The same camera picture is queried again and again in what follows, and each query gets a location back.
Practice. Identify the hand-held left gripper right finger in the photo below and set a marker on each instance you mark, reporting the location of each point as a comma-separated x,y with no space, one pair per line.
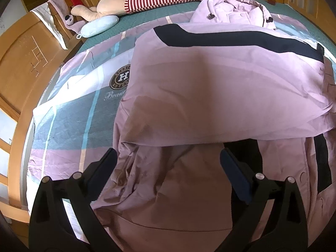
235,173

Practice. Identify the pink towel with bear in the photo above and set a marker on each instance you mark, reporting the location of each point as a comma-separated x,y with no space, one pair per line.
68,19

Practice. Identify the white cloth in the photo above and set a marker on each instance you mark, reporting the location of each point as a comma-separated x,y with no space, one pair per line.
52,23

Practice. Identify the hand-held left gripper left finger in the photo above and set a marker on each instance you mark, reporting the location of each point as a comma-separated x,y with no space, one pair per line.
101,167

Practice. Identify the light blue pillow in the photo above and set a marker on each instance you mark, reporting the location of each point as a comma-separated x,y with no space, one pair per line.
99,25

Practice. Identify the printed patchwork blanket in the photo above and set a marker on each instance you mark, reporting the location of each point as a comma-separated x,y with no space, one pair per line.
65,126

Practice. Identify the small dark red box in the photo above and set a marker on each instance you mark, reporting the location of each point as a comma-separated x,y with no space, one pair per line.
271,2

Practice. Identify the pink jacket with black stripe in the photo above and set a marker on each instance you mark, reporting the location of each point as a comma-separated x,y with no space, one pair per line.
210,94

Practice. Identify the wooden bed board with carving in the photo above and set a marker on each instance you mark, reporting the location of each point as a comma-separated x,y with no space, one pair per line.
23,65

